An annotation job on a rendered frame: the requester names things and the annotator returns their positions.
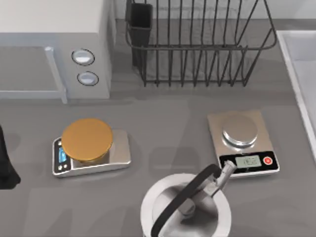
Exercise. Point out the silver scale with orange plate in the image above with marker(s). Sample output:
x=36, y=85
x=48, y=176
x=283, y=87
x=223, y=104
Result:
x=86, y=145

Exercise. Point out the small microwave knob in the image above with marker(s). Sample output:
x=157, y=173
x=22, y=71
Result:
x=88, y=78

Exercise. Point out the black cutlery holder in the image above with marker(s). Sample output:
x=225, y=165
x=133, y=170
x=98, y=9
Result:
x=139, y=32

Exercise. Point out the silver scale with red button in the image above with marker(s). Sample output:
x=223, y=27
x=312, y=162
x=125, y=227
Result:
x=243, y=145

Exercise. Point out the large microwave knob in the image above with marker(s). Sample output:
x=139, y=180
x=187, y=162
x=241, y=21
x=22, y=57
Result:
x=83, y=57

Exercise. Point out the pale microwave oven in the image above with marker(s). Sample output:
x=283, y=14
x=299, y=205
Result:
x=86, y=24

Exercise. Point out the microwave door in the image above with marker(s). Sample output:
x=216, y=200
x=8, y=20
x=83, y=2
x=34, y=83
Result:
x=29, y=71

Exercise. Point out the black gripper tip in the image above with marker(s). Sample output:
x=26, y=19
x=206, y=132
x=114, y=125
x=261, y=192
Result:
x=6, y=170

